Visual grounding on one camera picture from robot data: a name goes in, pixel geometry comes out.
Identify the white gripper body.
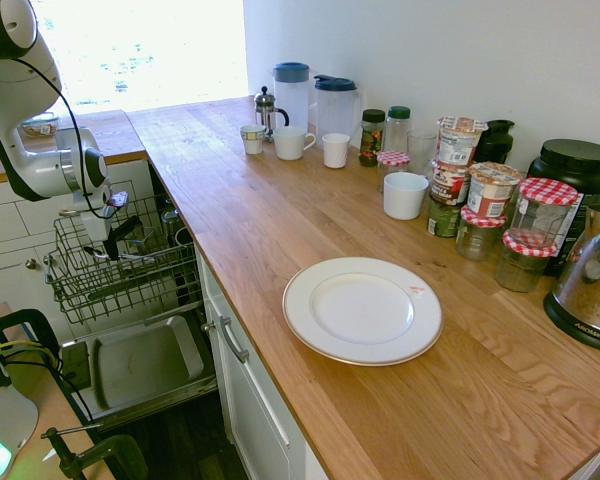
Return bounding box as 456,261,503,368
73,187,116,245

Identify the grey dishwasher door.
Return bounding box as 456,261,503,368
59,302,219,432

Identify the black utensil in rack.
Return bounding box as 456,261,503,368
110,215,142,242

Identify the small clear glass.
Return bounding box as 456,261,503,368
160,208,182,242

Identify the white drawer cabinet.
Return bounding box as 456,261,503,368
0,158,156,341

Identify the dark green C-clamp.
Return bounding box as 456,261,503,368
0,308,64,381

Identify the clear food container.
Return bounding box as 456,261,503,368
20,113,61,138

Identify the patterned paper cup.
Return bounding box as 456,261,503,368
239,124,267,155

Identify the glass French press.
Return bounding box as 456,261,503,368
253,85,290,144

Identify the black screw clamp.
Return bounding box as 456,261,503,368
40,422,150,480

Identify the white base cabinet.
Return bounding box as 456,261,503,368
194,249,331,480

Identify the tall pitcher with blue lid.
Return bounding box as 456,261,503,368
272,61,311,136

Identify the white paper cup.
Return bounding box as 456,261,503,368
321,132,352,170

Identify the white plate with gold rim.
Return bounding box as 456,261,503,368
281,256,445,368

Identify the wide pitcher with dark lid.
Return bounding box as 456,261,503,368
313,74,365,146

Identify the spice jar with black lid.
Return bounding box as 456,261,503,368
358,108,387,168

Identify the small jar red checked lid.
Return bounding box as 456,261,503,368
376,150,412,195

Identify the clear jar with green lid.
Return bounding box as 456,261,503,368
385,105,412,154

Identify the clear drinking glass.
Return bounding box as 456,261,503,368
407,129,439,176

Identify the green tin can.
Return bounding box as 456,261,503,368
426,194,464,239

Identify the brown chocolate oatmeal cup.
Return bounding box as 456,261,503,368
431,158,471,207

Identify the white oatmeal cup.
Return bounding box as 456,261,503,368
436,116,490,168

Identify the glass jar red checked lid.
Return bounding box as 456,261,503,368
454,204,509,263
494,230,559,294
507,177,580,250

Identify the red oatmeal cup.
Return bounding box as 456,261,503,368
466,161,524,220

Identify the black shaker bottle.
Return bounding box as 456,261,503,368
473,119,516,165

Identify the large black protein tub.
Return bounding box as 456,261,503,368
527,138,600,277

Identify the steel electric kettle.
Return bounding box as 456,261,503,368
543,201,600,355

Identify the wrist camera with red part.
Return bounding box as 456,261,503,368
101,189,130,220

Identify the wire dishwasher rack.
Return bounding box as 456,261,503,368
43,194,204,326

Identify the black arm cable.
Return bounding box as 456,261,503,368
9,54,119,220

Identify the yellow cable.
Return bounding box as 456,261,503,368
0,339,61,372

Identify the metal cabinet door handle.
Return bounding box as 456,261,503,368
201,315,251,365

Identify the white mug with handle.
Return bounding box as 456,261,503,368
272,125,317,161

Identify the white handleless cup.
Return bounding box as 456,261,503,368
382,172,430,221

